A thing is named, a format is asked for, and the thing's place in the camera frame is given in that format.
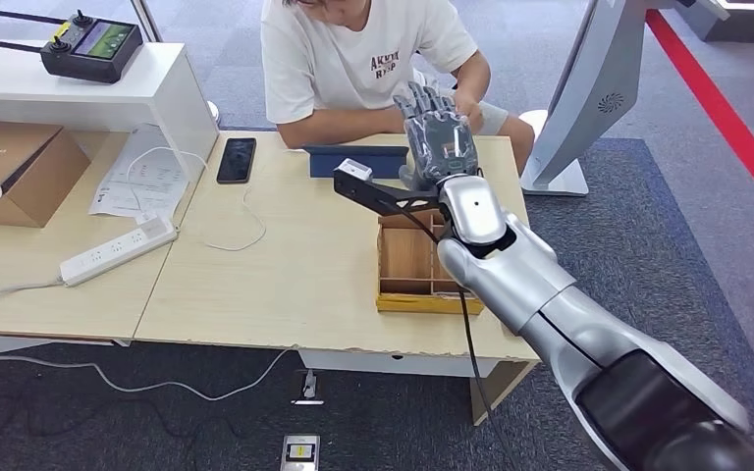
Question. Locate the light wood desk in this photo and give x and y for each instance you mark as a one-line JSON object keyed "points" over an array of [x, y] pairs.
{"points": [[299, 273], [13, 286]]}

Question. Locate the black camera bracket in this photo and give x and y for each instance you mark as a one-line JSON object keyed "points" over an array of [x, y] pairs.
{"points": [[383, 194]]}

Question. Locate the silver floor device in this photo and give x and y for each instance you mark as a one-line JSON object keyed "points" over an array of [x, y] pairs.
{"points": [[299, 453]]}

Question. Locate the printed paper sheets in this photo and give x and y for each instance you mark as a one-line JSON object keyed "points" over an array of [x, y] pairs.
{"points": [[156, 182]]}

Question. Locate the white power strip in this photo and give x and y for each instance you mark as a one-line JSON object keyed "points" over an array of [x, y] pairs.
{"points": [[110, 253]]}

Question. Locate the white charger plug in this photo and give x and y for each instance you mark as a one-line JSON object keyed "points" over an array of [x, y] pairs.
{"points": [[154, 227]]}

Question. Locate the brown cardboard box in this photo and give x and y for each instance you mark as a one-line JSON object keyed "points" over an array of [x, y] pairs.
{"points": [[32, 182]]}

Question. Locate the white room key card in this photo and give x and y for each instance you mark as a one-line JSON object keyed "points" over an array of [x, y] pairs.
{"points": [[445, 294]]}

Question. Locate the person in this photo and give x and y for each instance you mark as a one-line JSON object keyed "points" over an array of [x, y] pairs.
{"points": [[325, 65]]}

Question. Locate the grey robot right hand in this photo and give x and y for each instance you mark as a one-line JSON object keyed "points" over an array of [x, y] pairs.
{"points": [[439, 146]]}

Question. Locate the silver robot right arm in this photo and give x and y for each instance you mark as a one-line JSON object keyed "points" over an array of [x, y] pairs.
{"points": [[546, 299]]}

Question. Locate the person's left forearm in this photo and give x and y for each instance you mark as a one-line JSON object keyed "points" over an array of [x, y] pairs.
{"points": [[474, 75]]}

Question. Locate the grey display base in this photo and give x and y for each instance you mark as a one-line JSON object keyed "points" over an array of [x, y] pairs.
{"points": [[741, 29]]}

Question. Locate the blue tablet case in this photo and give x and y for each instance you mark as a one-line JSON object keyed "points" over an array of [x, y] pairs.
{"points": [[322, 162]]}

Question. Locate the person's right forearm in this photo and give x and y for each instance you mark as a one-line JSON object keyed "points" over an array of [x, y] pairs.
{"points": [[338, 127]]}

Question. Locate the grey white kiosk stand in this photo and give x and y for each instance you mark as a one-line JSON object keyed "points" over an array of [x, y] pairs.
{"points": [[585, 110]]}

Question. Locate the black smartphone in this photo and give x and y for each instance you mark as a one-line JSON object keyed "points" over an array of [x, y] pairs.
{"points": [[236, 160]]}

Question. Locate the person's left hand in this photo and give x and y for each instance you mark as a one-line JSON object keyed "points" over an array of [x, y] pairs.
{"points": [[469, 114]]}

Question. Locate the floor socket with plug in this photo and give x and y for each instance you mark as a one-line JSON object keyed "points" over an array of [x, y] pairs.
{"points": [[309, 387]]}

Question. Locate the black remote controller with antennas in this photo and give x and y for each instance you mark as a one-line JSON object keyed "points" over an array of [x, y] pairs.
{"points": [[84, 58]]}

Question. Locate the white desk shelf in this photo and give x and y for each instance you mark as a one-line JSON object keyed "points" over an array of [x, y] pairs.
{"points": [[58, 84]]}

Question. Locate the grey metal pole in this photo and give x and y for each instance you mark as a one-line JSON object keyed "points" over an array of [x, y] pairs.
{"points": [[147, 23]]}

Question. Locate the wooden compartment box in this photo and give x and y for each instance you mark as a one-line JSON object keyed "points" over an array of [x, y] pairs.
{"points": [[406, 260]]}

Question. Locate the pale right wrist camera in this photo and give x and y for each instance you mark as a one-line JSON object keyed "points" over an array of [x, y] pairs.
{"points": [[355, 169]]}

